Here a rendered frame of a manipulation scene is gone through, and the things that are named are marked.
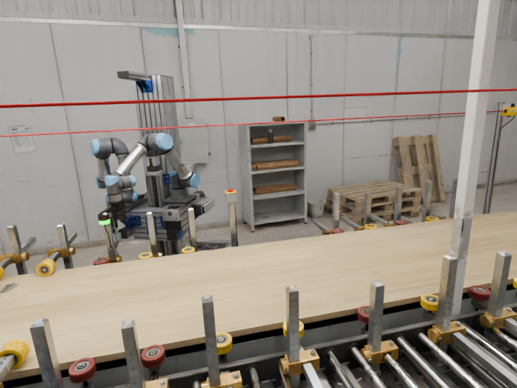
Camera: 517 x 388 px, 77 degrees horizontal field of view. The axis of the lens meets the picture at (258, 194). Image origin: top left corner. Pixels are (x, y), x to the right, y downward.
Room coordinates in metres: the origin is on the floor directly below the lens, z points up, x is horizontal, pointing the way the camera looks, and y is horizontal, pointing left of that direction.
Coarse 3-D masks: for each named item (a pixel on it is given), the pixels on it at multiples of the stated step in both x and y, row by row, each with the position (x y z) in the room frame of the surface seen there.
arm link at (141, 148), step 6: (144, 138) 2.31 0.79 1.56; (138, 144) 2.28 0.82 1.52; (144, 144) 2.29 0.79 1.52; (132, 150) 2.25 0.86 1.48; (138, 150) 2.26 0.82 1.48; (144, 150) 2.29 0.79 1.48; (132, 156) 2.21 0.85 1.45; (138, 156) 2.24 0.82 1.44; (126, 162) 2.17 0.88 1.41; (132, 162) 2.19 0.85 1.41; (120, 168) 2.13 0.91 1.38; (126, 168) 2.15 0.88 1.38; (114, 174) 2.09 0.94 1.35; (120, 174) 2.10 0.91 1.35; (126, 174) 2.15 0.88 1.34
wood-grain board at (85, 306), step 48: (288, 240) 1.93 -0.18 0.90; (336, 240) 1.89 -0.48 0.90; (384, 240) 1.86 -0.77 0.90; (432, 240) 1.83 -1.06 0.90; (480, 240) 1.80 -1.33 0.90; (0, 288) 1.47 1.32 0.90; (48, 288) 1.45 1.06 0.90; (96, 288) 1.43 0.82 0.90; (144, 288) 1.41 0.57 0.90; (192, 288) 1.39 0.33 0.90; (240, 288) 1.37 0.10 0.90; (336, 288) 1.34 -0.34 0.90; (432, 288) 1.30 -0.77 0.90; (0, 336) 1.09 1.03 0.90; (96, 336) 1.07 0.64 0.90; (144, 336) 1.05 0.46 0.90; (192, 336) 1.04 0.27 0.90
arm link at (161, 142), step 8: (152, 136) 2.27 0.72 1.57; (160, 136) 2.24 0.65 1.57; (168, 136) 2.29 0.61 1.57; (152, 144) 2.26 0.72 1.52; (160, 144) 2.23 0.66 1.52; (168, 144) 2.27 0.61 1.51; (160, 152) 2.29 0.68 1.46; (168, 152) 2.30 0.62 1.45; (168, 160) 2.35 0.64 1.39; (176, 160) 2.36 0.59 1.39; (176, 168) 2.39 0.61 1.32; (184, 168) 2.42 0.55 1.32; (184, 176) 2.44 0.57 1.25; (192, 176) 2.46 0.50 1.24; (184, 184) 2.49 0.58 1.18; (192, 184) 2.45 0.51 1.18
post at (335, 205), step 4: (336, 192) 2.17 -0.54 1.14; (336, 196) 2.16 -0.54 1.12; (336, 200) 2.16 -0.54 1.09; (332, 204) 2.19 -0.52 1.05; (336, 204) 2.16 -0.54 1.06; (332, 208) 2.19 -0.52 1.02; (336, 208) 2.16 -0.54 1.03; (332, 212) 2.19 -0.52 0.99; (336, 212) 2.16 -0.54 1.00; (332, 216) 2.19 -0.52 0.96; (336, 216) 2.16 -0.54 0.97; (332, 220) 2.18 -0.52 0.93; (336, 220) 2.16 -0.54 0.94; (332, 224) 2.18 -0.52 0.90; (336, 224) 2.16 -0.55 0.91; (332, 228) 2.18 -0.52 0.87
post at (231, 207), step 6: (228, 204) 2.00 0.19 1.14; (234, 204) 2.00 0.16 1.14; (228, 210) 2.02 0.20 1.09; (234, 210) 2.00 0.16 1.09; (234, 216) 2.00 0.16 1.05; (234, 222) 2.00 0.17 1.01; (234, 228) 2.00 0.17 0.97; (234, 234) 2.00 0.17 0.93; (234, 240) 2.00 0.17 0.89; (234, 246) 2.00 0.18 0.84
